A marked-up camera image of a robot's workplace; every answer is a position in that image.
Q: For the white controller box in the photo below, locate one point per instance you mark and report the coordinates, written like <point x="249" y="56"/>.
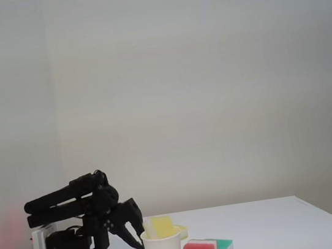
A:
<point x="40" y="244"/>

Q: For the yellow sponge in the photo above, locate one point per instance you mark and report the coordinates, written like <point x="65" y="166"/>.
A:
<point x="183" y="232"/>
<point x="163" y="225"/>

